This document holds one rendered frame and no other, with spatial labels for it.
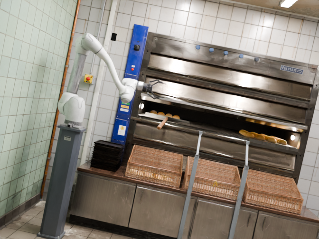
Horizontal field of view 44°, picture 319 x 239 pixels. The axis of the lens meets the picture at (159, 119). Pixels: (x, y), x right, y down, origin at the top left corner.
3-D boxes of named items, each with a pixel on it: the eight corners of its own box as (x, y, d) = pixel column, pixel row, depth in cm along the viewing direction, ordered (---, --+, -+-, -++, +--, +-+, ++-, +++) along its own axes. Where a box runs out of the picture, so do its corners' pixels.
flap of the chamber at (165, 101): (140, 95, 421) (141, 99, 441) (307, 129, 413) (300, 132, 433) (141, 92, 422) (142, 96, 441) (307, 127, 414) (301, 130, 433)
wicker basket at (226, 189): (182, 179, 435) (187, 155, 434) (232, 190, 434) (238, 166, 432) (183, 189, 386) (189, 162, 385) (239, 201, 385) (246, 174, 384)
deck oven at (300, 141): (121, 179, 634) (148, 51, 623) (251, 208, 625) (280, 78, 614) (96, 213, 444) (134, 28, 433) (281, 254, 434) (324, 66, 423)
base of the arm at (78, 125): (58, 125, 339) (59, 119, 339) (65, 124, 361) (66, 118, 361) (78, 130, 338) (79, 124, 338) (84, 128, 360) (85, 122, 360)
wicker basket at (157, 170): (128, 168, 438) (134, 143, 436) (178, 179, 437) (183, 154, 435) (123, 176, 389) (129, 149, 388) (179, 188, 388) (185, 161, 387)
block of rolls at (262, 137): (238, 133, 506) (239, 128, 506) (275, 140, 504) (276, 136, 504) (246, 136, 446) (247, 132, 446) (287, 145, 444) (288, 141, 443)
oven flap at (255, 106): (142, 91, 435) (146, 75, 441) (303, 124, 427) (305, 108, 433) (142, 90, 431) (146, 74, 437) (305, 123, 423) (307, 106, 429)
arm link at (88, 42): (105, 44, 354) (98, 44, 365) (91, 29, 345) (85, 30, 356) (96, 54, 351) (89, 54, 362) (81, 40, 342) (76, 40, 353)
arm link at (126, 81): (138, 86, 388) (135, 95, 380) (122, 82, 389) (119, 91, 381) (138, 78, 380) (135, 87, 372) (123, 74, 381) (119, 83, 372)
